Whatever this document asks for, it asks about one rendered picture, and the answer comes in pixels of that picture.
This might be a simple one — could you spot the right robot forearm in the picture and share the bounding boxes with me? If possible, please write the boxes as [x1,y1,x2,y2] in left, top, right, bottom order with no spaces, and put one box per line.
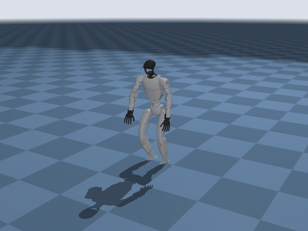
[128,91,135,111]

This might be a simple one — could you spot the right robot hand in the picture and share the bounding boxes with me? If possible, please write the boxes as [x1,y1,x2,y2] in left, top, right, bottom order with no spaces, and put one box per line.
[124,110,134,124]

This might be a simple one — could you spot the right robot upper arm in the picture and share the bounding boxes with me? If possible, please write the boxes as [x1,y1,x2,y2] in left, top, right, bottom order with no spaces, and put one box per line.
[132,76,143,98]

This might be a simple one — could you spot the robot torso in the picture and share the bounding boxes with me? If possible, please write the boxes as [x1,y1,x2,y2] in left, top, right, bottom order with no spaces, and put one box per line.
[142,74,164,116]

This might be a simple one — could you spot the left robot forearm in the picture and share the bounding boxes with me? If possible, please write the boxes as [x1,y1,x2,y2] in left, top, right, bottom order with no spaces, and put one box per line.
[165,96,172,118]

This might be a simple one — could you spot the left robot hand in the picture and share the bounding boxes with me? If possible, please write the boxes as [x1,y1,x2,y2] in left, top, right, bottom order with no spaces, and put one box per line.
[160,114,170,132]

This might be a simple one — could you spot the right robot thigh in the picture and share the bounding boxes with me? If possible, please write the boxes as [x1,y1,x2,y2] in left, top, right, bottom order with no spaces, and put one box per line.
[139,108,154,143]

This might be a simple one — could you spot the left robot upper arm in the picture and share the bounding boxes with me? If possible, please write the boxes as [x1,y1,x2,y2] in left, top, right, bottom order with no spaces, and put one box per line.
[159,77,172,101]

